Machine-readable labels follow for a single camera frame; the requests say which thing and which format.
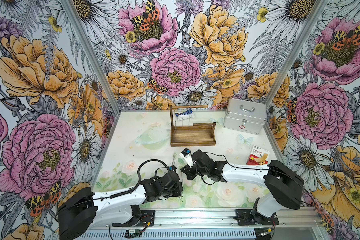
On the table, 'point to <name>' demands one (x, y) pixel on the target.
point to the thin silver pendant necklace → (174, 157)
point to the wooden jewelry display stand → (199, 134)
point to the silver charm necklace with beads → (182, 115)
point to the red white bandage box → (258, 156)
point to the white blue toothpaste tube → (185, 115)
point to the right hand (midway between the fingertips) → (183, 173)
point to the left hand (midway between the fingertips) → (181, 193)
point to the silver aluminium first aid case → (245, 116)
